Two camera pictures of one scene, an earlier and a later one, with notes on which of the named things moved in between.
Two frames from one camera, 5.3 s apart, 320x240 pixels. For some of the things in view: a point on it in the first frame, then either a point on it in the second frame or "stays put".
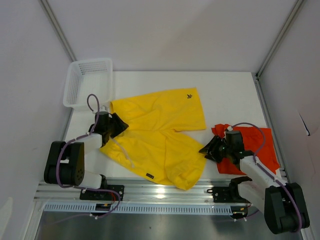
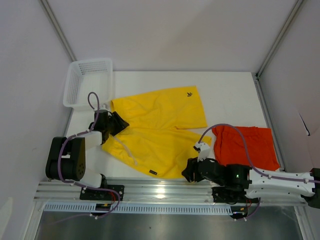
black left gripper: x=121 y=126 stays put
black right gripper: x=215 y=141 to x=189 y=171
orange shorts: x=266 y=156 stays put
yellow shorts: x=150 y=144 stays put
